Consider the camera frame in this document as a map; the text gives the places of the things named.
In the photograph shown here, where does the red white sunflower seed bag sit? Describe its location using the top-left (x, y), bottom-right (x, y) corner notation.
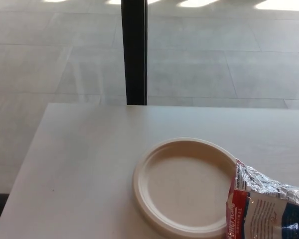
top-left (223, 158), bottom-right (299, 239)

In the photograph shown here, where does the beige round paper plate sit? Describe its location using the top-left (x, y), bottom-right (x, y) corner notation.
top-left (132, 136), bottom-right (241, 239)

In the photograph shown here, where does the black vertical window post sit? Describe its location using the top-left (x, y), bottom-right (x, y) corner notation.
top-left (120, 0), bottom-right (149, 106)

